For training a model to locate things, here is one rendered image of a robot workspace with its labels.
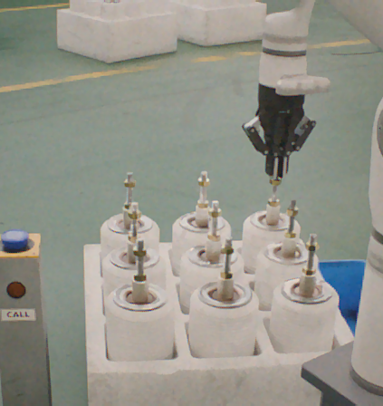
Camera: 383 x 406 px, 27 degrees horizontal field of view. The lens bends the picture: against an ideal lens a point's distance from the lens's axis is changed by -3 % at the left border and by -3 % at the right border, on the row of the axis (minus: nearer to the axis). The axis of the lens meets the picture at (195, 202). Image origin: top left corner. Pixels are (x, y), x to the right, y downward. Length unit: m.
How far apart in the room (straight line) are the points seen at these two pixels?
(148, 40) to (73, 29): 0.34
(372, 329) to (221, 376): 0.33
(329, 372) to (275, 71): 0.52
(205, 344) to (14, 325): 0.27
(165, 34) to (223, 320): 2.61
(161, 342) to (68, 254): 0.71
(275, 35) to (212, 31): 2.57
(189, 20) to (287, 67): 2.63
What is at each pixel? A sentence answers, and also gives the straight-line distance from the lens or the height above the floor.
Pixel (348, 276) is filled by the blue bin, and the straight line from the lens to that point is 1.56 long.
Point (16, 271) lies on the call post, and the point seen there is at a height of 0.29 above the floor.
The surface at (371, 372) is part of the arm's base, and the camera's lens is 0.87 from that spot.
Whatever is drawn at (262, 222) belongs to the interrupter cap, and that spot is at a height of 0.25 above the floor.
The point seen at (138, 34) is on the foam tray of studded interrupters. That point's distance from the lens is 3.50.
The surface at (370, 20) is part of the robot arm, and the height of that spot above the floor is 0.67.
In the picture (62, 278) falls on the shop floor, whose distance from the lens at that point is 1.69.
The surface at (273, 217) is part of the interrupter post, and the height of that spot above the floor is 0.26.
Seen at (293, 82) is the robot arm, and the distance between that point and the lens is 1.20.
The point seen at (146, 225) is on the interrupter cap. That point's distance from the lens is 1.32.
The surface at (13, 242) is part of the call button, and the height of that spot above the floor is 0.33.
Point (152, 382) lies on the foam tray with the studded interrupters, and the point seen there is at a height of 0.16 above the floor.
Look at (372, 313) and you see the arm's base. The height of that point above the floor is 0.39.
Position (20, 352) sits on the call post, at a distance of 1.18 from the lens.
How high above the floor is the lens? 0.81
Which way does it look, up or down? 23 degrees down
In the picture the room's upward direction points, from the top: 2 degrees clockwise
